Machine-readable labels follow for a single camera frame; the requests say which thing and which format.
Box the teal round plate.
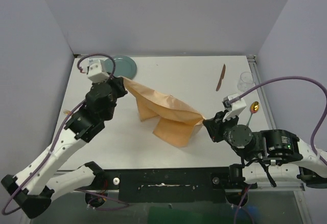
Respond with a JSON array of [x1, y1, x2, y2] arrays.
[[113, 55, 137, 79]]

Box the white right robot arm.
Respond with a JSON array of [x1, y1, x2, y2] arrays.
[[202, 111, 326, 189]]

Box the copper table knife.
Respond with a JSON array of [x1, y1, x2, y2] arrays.
[[216, 64, 226, 91]]

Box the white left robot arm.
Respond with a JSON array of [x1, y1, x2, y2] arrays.
[[1, 77, 127, 219]]

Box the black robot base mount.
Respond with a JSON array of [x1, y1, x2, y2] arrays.
[[84, 167, 248, 203]]

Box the peach satin cloth napkin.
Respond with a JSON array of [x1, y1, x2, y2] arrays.
[[124, 78, 204, 147]]

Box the iridescent gold spoon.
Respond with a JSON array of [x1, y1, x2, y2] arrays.
[[246, 101, 260, 126]]

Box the clear drinking glass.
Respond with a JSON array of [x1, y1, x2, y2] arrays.
[[237, 72, 255, 93]]

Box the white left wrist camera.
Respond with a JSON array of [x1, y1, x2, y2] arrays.
[[87, 59, 109, 83]]

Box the gold fork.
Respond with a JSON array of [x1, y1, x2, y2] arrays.
[[63, 109, 72, 116]]

